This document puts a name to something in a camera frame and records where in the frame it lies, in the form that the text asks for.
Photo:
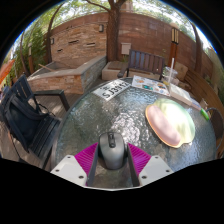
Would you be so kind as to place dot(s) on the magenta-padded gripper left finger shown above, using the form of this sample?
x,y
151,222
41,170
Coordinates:
x,y
68,168

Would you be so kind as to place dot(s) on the thick forked tree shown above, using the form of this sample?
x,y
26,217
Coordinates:
x,y
112,36

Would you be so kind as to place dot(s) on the colourful printed sheet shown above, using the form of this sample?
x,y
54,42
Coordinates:
x,y
150,85

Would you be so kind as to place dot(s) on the black slatted chair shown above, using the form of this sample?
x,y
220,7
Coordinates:
x,y
23,123

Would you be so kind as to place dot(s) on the open white book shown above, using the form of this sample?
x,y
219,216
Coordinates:
x,y
181,95

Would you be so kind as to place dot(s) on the beige concrete block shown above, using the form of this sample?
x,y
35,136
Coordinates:
x,y
111,71

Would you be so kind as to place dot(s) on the white licence plate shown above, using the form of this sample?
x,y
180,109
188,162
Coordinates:
x,y
111,90

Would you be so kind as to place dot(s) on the grey computer mouse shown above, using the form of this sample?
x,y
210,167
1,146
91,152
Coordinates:
x,y
112,153

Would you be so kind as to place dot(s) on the dark wicker chair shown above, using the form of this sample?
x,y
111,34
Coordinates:
x,y
218,130

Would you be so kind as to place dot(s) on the wooden lamp post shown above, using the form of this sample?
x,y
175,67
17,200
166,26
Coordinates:
x,y
174,46

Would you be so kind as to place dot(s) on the clear plastic cup with straw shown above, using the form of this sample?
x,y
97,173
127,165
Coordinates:
x,y
170,74

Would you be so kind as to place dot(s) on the small green packet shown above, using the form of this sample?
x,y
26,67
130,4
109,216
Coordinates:
x,y
204,114

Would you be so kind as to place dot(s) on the green and pink mouse pad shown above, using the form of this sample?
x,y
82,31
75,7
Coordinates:
x,y
171,121

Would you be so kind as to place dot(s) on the beige stone slab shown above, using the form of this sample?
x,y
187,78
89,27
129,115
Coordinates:
x,y
181,70

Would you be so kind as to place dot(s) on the curved wooden bench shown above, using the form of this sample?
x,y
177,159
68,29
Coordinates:
x,y
203,90

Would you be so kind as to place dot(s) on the thin tree trunk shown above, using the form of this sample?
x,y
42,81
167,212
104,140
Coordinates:
x,y
198,50

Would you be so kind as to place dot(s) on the dark wooden armchair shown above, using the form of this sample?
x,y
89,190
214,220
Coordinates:
x,y
146,62

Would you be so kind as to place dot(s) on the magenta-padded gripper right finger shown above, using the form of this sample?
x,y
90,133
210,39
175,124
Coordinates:
x,y
155,168

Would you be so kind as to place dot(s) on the raised stone basin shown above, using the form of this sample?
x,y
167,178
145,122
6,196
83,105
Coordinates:
x,y
60,80

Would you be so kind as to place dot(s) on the grey wall box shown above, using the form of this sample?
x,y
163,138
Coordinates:
x,y
126,48

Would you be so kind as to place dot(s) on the black wall lamp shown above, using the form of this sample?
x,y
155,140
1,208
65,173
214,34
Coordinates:
x,y
101,28
52,40

